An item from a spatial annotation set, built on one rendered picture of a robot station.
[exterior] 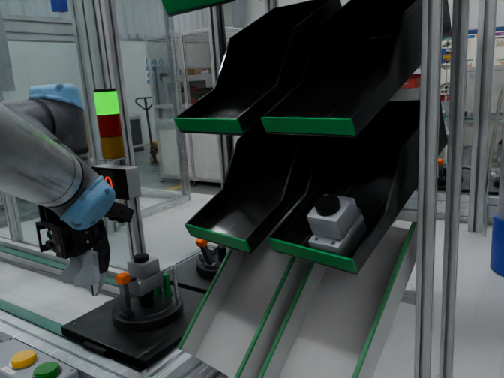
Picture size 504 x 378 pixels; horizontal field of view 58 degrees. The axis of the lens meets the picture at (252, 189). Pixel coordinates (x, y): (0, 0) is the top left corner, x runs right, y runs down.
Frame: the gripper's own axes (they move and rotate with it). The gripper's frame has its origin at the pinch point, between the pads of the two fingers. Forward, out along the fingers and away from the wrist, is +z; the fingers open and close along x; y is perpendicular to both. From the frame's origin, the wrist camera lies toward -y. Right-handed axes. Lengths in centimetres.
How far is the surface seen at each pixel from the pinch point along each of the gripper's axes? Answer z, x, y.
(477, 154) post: -6, 44, -119
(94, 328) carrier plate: 10.4, -4.9, -1.3
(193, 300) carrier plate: 10.4, 4.8, -19.1
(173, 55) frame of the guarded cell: -47, -81, -112
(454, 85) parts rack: -31, 52, -31
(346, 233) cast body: -15.8, 46.2, -2.8
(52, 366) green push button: 10.2, -0.8, 10.1
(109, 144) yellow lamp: -22.1, -17.5, -20.4
